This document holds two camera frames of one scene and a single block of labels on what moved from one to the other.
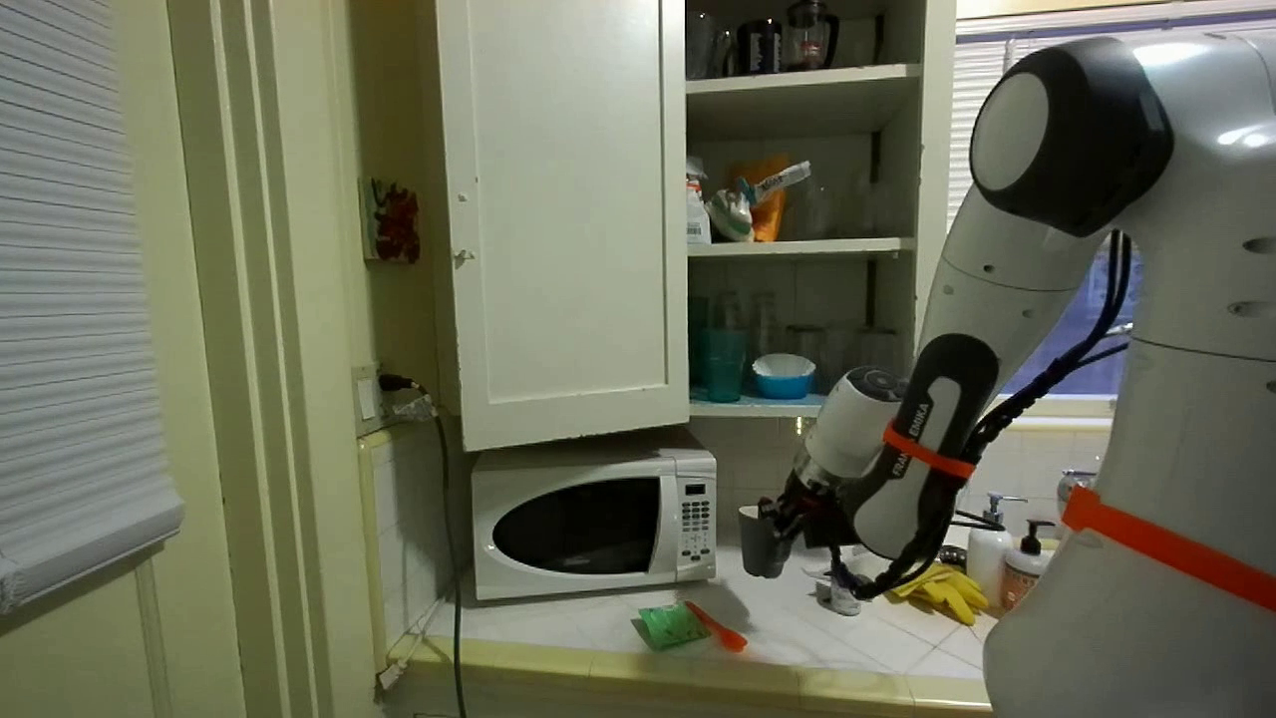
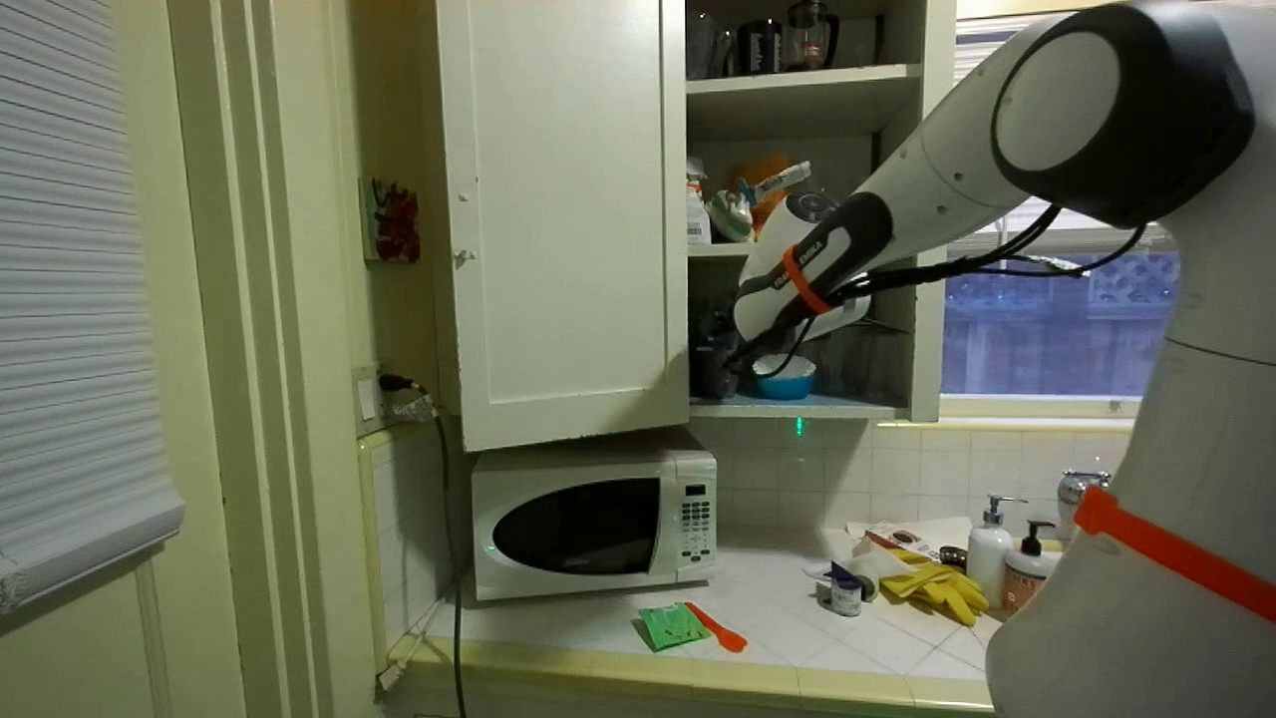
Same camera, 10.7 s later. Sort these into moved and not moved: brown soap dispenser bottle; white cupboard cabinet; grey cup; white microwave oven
Moved: grey cup
Not moved: brown soap dispenser bottle; white cupboard cabinet; white microwave oven
